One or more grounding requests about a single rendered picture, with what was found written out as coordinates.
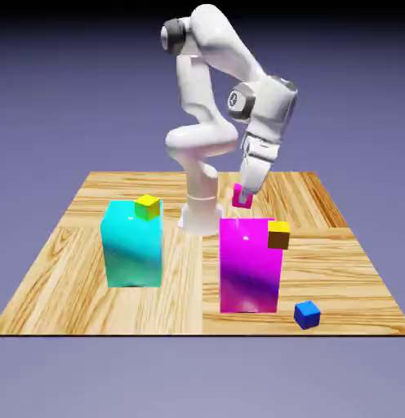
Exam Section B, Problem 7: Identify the small blue cube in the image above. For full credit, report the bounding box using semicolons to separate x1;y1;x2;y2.
293;300;322;331

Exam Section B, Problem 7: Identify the small yellow cube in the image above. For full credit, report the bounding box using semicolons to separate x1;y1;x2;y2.
267;220;291;251
134;194;162;222

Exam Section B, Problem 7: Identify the large magenta box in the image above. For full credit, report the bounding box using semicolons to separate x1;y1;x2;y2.
219;217;284;314

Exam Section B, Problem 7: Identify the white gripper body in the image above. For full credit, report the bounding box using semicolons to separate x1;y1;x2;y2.
238;150;273;195

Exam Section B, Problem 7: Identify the large cyan box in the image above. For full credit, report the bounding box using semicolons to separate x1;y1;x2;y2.
100;199;164;289

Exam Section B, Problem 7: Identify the small pink cube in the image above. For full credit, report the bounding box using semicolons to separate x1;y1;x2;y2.
231;182;255;210

